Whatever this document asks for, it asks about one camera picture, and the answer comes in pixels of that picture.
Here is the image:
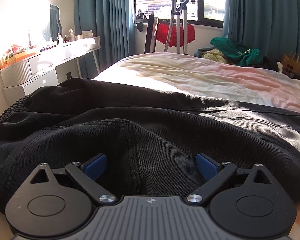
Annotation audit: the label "black pants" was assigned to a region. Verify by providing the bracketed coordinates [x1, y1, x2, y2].
[0, 79, 300, 211]

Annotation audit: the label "pastel bed sheet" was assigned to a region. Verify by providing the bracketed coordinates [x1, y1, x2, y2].
[95, 53, 300, 113]

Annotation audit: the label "white drawer cabinet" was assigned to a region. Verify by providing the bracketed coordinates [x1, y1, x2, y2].
[0, 54, 58, 106]

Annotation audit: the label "white vanity desk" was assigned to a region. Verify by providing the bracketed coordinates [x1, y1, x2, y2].
[28, 37, 101, 75]

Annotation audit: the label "yellow knitted garment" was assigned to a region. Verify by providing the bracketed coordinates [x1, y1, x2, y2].
[200, 48, 228, 63]

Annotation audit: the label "green garment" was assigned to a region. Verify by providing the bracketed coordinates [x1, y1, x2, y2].
[210, 37, 263, 67]

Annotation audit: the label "brown paper bag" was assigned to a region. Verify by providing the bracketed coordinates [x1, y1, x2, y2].
[281, 54, 300, 76]

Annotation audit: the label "orange box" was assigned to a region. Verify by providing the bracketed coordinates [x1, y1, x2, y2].
[0, 51, 37, 69]

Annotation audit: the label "teal framed mirror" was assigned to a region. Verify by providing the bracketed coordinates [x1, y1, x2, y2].
[50, 4, 63, 41]

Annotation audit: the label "red garment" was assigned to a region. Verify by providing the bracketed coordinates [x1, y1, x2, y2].
[157, 21, 196, 47]

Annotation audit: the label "black folded board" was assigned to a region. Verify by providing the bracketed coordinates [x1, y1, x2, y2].
[144, 15, 159, 54]

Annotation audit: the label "right teal curtain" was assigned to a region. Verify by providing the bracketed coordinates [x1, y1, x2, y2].
[223, 0, 300, 60]

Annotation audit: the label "teal curtain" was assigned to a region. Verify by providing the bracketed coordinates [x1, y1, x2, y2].
[75, 0, 136, 79]
[223, 0, 300, 60]

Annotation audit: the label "left teal curtain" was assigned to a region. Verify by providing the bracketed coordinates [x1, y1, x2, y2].
[75, 0, 136, 79]

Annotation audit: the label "garment steamer stand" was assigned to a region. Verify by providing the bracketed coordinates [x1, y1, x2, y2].
[164, 0, 196, 55]

